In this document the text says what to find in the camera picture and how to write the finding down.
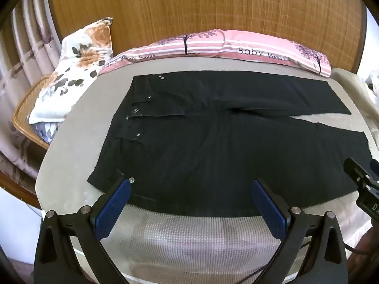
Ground grey floral cloth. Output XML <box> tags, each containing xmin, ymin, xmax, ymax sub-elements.
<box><xmin>35</xmin><ymin>121</ymin><xmax>63</xmax><ymax>144</ymax></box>

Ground light patterned curtain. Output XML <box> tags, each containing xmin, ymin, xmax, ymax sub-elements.
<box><xmin>0</xmin><ymin>0</ymin><xmax>64</xmax><ymax>181</ymax></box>

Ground pink striped lettered pillow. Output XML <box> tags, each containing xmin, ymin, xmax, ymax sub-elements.
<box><xmin>217</xmin><ymin>30</ymin><xmax>331</xmax><ymax>78</ymax></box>

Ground white dotted cloth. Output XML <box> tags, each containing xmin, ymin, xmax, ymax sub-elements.
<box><xmin>364</xmin><ymin>68</ymin><xmax>379</xmax><ymax>104</ymax></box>

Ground beige mesh bed mat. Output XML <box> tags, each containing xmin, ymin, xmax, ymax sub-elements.
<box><xmin>35</xmin><ymin>54</ymin><xmax>379</xmax><ymax>284</ymax></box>

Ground black cable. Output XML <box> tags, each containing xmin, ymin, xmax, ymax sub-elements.
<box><xmin>342</xmin><ymin>241</ymin><xmax>366</xmax><ymax>255</ymax></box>

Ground rattan chair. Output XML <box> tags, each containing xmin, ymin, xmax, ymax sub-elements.
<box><xmin>12</xmin><ymin>75</ymin><xmax>51</xmax><ymax>151</ymax></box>

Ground black pants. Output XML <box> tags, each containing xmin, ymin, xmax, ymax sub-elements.
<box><xmin>87</xmin><ymin>71</ymin><xmax>373</xmax><ymax>218</ymax></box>

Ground wooden bed frame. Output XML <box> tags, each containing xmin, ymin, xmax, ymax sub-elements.
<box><xmin>0</xmin><ymin>172</ymin><xmax>40</xmax><ymax>209</ymax></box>

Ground pink striped tree-print pillow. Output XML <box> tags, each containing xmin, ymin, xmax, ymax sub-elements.
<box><xmin>98</xmin><ymin>29</ymin><xmax>228</xmax><ymax>74</ymax></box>

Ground beige bedding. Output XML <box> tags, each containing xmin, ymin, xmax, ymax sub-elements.
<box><xmin>330</xmin><ymin>67</ymin><xmax>379</xmax><ymax>142</ymax></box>

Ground white floral pillow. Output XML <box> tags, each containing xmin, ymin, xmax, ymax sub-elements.
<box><xmin>27</xmin><ymin>17</ymin><xmax>114</xmax><ymax>124</ymax></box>

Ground person's right forearm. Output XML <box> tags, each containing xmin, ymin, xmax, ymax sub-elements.
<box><xmin>349</xmin><ymin>228</ymin><xmax>379</xmax><ymax>284</ymax></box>

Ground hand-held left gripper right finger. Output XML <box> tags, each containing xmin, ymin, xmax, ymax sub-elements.
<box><xmin>250</xmin><ymin>178</ymin><xmax>348</xmax><ymax>284</ymax></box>

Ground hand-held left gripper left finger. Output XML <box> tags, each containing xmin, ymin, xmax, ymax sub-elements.
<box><xmin>34</xmin><ymin>177</ymin><xmax>137</xmax><ymax>284</ymax></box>

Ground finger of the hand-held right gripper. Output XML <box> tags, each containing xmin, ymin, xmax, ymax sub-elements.
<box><xmin>343</xmin><ymin>157</ymin><xmax>372</xmax><ymax>184</ymax></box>

